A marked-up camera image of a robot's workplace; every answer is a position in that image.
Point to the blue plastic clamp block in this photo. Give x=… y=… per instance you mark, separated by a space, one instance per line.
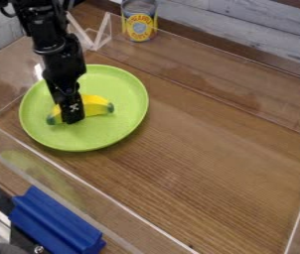
x=53 y=225

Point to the clear acrylic front wall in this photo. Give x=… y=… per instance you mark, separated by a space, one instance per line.
x=128 y=233

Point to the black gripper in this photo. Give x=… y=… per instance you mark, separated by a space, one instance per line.
x=65 y=67

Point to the yellow toy banana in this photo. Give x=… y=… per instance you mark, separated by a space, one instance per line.
x=96 y=105

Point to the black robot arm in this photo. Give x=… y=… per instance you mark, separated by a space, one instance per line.
x=44 y=18

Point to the clear acrylic triangle bracket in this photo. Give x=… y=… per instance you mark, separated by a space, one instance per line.
x=93 y=39

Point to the green round plate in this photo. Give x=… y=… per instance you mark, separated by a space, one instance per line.
x=98 y=131

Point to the yellow labelled tin can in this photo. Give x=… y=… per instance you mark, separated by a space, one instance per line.
x=140 y=19

